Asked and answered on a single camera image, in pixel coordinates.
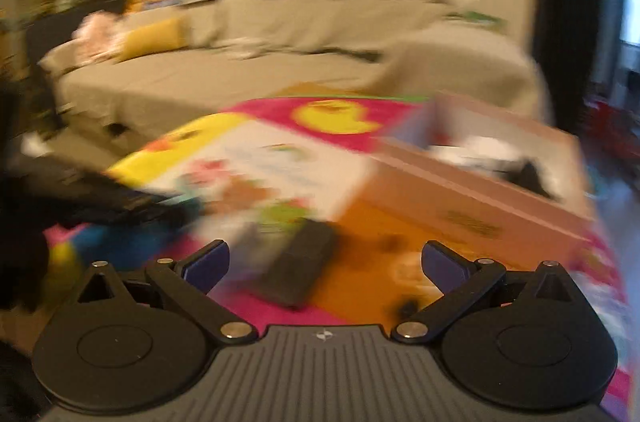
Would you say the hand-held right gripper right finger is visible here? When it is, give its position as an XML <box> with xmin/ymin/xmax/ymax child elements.
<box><xmin>390</xmin><ymin>239</ymin><xmax>573</xmax><ymax>344</ymax></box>

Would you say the pink cardboard box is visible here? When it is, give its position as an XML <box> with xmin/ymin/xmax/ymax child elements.
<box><xmin>372</xmin><ymin>91</ymin><xmax>593</xmax><ymax>273</ymax></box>

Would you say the yellow pillow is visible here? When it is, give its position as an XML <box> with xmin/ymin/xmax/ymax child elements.
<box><xmin>117</xmin><ymin>17</ymin><xmax>188</xmax><ymax>60</ymax></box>

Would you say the black object in box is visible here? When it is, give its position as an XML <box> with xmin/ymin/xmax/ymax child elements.
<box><xmin>505</xmin><ymin>159</ymin><xmax>556</xmax><ymax>199</ymax></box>

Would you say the colourful printed mat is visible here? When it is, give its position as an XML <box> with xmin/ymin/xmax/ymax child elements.
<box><xmin>40</xmin><ymin>95</ymin><xmax>631</xmax><ymax>408</ymax></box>

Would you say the light pink plush toy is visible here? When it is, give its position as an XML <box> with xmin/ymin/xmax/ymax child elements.
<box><xmin>72</xmin><ymin>12</ymin><xmax>126</xmax><ymax>49</ymax></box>

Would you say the dark curtain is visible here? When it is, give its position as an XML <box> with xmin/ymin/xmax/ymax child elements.
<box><xmin>535</xmin><ymin>0</ymin><xmax>621</xmax><ymax>138</ymax></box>

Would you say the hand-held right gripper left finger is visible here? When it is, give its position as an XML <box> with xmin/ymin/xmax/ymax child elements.
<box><xmin>75</xmin><ymin>239</ymin><xmax>256</xmax><ymax>344</ymax></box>

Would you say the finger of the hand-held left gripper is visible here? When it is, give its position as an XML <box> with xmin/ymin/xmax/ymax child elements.
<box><xmin>50</xmin><ymin>159</ymin><xmax>193</xmax><ymax>228</ymax></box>

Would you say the black rectangular object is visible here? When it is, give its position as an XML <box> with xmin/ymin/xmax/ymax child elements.
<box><xmin>257</xmin><ymin>219</ymin><xmax>338</xmax><ymax>308</ymax></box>

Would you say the window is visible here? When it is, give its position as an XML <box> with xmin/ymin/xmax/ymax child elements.
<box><xmin>617</xmin><ymin>0</ymin><xmax>640</xmax><ymax>48</ymax></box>

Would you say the beige covered sofa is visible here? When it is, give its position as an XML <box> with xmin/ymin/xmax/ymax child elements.
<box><xmin>37</xmin><ymin>0</ymin><xmax>551</xmax><ymax>143</ymax></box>

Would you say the white small item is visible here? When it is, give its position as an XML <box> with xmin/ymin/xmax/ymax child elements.
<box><xmin>430</xmin><ymin>138</ymin><xmax>523</xmax><ymax>177</ymax></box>

